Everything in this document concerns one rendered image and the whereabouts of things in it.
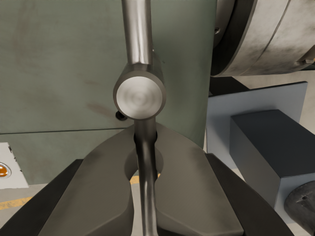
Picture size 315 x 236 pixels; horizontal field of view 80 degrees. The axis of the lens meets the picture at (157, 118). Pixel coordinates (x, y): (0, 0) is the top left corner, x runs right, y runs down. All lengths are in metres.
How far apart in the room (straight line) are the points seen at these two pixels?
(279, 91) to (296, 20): 0.64
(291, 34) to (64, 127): 0.28
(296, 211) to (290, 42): 0.47
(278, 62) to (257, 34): 0.07
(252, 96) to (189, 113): 0.64
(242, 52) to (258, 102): 0.61
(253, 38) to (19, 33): 0.24
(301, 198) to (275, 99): 0.41
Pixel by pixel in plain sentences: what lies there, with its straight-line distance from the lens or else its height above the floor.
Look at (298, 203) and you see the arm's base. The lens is 0.64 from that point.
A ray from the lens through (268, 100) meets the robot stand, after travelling 0.89.
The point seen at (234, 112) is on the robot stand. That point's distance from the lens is 0.85.
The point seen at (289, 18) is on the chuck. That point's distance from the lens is 0.27.
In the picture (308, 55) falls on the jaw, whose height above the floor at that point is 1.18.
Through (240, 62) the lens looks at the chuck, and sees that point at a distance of 0.29.
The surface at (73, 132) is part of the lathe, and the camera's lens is 0.25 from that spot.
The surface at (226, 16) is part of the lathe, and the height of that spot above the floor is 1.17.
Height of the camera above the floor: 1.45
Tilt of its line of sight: 63 degrees down
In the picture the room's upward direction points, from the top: 177 degrees clockwise
